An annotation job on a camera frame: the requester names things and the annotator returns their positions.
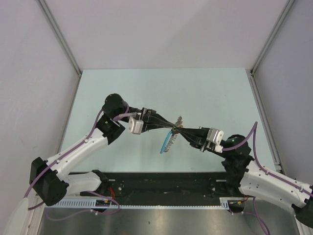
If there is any aluminium frame post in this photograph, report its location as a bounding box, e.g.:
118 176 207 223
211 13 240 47
250 0 297 75
36 0 82 77

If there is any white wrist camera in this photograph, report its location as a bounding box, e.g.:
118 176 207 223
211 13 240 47
128 117 144 135
206 128 224 153

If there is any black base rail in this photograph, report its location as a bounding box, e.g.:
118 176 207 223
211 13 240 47
95 172 248 206

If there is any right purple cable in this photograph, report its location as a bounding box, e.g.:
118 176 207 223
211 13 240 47
220 121 313 196

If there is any purple cable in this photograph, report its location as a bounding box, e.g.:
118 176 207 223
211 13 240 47
220 121 313 196
23 102 137 211

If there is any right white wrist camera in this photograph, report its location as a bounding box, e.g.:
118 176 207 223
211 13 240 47
206 128 224 153

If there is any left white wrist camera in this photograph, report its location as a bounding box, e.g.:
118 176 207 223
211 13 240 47
128 117 144 135

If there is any blue key cover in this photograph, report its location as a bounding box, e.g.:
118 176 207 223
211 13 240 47
160 130 173 154

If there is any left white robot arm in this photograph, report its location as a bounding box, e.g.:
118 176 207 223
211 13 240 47
4 94 174 235

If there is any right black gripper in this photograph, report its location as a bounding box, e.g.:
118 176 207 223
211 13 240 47
174 126 229 159

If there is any right aluminium frame post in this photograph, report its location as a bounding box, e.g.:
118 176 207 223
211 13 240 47
250 0 297 75

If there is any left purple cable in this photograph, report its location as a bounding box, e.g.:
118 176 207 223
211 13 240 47
23 102 137 211

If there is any white slotted cable duct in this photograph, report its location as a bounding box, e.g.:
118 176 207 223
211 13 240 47
51 198 247 210

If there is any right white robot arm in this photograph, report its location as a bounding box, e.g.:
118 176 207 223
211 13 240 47
176 124 313 228

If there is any left aluminium frame post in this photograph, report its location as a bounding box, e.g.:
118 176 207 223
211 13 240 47
36 0 82 77

